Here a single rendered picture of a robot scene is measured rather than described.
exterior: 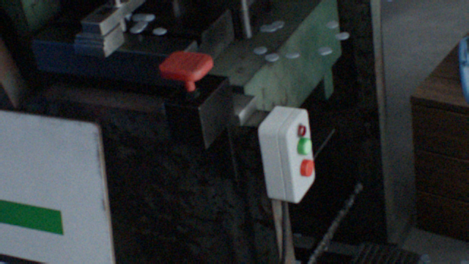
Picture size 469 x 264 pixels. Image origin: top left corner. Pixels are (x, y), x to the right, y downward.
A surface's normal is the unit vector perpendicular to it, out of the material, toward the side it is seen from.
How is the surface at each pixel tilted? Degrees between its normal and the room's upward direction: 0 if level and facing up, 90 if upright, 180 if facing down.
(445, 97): 0
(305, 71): 90
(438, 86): 0
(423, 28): 0
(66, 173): 78
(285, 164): 90
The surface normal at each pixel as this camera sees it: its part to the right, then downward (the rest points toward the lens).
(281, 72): 0.88, 0.13
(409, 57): -0.15, -0.84
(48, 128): -0.45, 0.33
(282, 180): -0.45, 0.52
